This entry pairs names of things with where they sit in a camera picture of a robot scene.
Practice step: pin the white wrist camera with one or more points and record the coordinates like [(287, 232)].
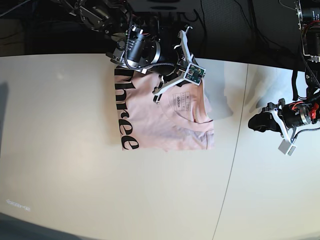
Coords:
[(194, 74), (287, 148)]

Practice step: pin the small label sticker on table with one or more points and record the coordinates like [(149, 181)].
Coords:
[(17, 205)]

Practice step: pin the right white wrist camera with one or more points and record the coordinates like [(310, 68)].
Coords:
[(194, 74)]

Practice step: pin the pink T-shirt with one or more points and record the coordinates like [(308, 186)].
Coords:
[(179, 122)]

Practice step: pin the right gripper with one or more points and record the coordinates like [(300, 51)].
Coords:
[(174, 58)]

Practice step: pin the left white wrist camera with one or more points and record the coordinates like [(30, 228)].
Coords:
[(287, 148)]

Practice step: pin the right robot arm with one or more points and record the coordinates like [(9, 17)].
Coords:
[(145, 42)]

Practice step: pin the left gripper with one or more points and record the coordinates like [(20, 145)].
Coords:
[(286, 118)]

